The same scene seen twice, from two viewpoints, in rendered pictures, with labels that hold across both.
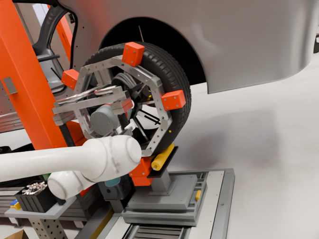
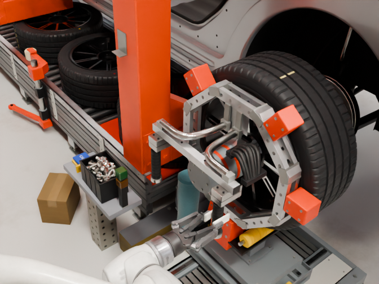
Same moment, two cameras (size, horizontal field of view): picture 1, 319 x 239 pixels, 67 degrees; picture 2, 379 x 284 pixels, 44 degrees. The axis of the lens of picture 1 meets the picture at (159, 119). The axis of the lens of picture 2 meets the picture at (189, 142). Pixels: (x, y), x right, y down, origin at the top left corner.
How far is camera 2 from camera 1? 85 cm
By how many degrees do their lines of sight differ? 29
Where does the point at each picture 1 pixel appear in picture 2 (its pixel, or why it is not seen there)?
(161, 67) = (313, 156)
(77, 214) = not seen: hidden behind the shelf
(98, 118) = (197, 169)
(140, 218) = (202, 262)
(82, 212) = (145, 203)
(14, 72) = (133, 36)
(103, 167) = not seen: outside the picture
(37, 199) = (99, 188)
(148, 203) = (219, 255)
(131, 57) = (276, 131)
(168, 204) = (240, 276)
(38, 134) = (131, 111)
